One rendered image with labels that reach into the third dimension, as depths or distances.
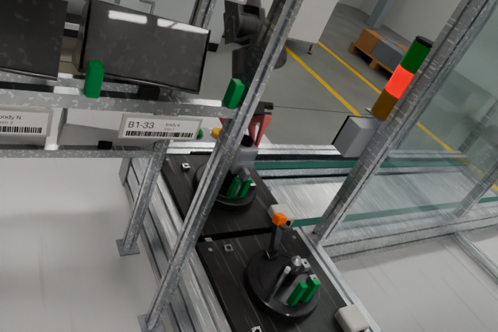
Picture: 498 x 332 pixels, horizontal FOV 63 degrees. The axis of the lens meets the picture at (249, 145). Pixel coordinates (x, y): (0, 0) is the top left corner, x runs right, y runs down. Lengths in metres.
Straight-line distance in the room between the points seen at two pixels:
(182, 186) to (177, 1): 3.26
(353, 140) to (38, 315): 0.61
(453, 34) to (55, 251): 0.78
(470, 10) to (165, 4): 3.44
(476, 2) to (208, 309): 0.64
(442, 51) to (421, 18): 9.84
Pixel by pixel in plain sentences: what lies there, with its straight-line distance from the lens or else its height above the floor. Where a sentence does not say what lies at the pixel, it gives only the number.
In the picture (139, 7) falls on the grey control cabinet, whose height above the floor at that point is 0.32.
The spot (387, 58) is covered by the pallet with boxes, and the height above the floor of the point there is 0.24.
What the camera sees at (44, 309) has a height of 0.86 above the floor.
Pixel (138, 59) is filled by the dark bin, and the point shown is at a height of 1.33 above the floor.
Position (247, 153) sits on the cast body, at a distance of 0.81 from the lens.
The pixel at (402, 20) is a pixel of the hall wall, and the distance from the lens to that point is 10.88.
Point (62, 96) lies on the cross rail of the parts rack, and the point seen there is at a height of 1.31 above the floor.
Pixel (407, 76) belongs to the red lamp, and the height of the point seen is 1.35.
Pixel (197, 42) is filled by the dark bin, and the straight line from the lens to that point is 0.47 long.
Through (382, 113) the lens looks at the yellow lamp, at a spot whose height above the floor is 1.27.
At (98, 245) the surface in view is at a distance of 0.86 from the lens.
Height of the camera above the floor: 1.51
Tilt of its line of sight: 30 degrees down
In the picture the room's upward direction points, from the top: 25 degrees clockwise
